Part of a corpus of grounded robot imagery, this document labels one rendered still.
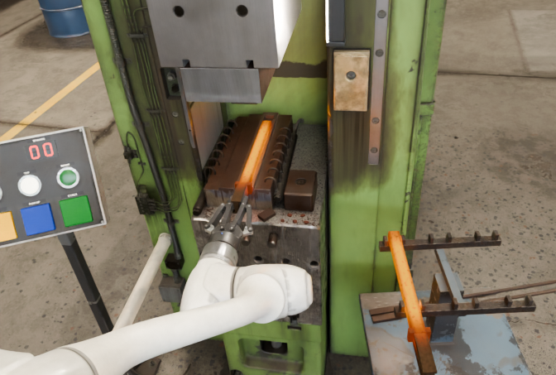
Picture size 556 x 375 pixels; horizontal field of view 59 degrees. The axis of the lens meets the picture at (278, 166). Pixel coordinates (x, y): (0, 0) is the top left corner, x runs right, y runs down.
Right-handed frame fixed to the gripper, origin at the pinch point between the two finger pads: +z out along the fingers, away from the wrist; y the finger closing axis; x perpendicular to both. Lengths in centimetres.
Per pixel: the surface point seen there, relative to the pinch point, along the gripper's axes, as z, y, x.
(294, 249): -1.2, 14.4, -18.2
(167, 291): 12, -39, -62
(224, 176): 10.4, -7.3, -1.5
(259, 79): 6.1, 7.5, 33.2
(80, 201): -8.9, -42.7, 3.1
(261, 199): 5.1, 4.8, -4.8
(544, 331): 39, 112, -101
